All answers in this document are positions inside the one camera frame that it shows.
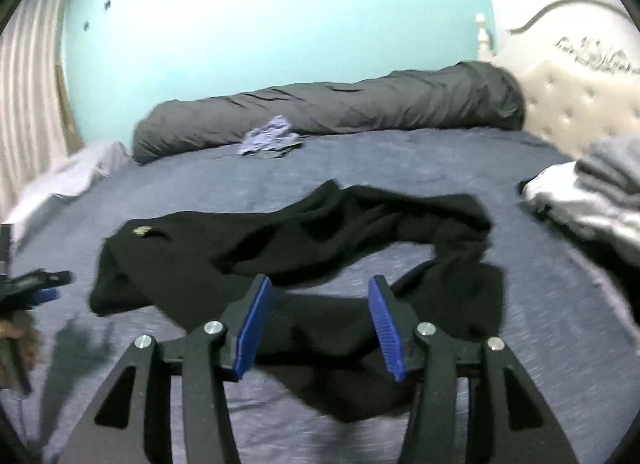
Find person's left hand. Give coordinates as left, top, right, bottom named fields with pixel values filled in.
left=1, top=311, right=42, bottom=397

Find light grey blanket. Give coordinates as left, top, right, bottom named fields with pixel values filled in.
left=4, top=141, right=131, bottom=248

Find blue patterned bed sheet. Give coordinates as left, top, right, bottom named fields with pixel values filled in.
left=3, top=128, right=639, bottom=463

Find striped beige curtain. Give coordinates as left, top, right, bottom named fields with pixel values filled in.
left=1, top=0, right=82, bottom=215

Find white black folded garment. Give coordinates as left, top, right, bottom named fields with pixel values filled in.
left=520, top=162, right=639, bottom=267

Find small blue crumpled cloth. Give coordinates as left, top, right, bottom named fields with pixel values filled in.
left=238, top=115, right=304, bottom=158

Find grey folded sweatpants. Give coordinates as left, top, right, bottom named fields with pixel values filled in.
left=575, top=135, right=639, bottom=208

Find dark grey rolled duvet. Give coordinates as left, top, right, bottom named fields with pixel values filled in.
left=132, top=61, right=525, bottom=164

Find cream tufted headboard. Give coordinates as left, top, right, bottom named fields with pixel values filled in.
left=475, top=0, right=639, bottom=158

